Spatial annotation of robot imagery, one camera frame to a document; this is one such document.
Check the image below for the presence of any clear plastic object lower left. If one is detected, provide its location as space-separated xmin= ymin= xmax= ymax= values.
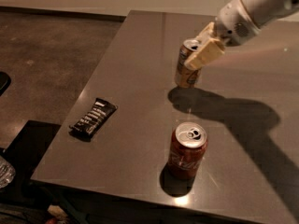
xmin=0 ymin=156 xmax=16 ymax=189

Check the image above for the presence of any black snack bar wrapper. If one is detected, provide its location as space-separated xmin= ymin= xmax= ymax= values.
xmin=70 ymin=98 xmax=118 ymax=139

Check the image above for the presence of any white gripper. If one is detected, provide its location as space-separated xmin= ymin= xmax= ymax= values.
xmin=184 ymin=0 xmax=261 ymax=70

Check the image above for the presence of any red coke can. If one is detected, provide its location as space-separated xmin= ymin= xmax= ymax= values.
xmin=167 ymin=122 xmax=207 ymax=180

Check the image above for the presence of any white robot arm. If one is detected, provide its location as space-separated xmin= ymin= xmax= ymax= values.
xmin=184 ymin=0 xmax=299 ymax=70

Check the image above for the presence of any black object at left edge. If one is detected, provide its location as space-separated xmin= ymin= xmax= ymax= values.
xmin=0 ymin=72 xmax=11 ymax=96

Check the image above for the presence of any orange soda can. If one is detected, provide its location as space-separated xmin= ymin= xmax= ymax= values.
xmin=175 ymin=38 xmax=200 ymax=88

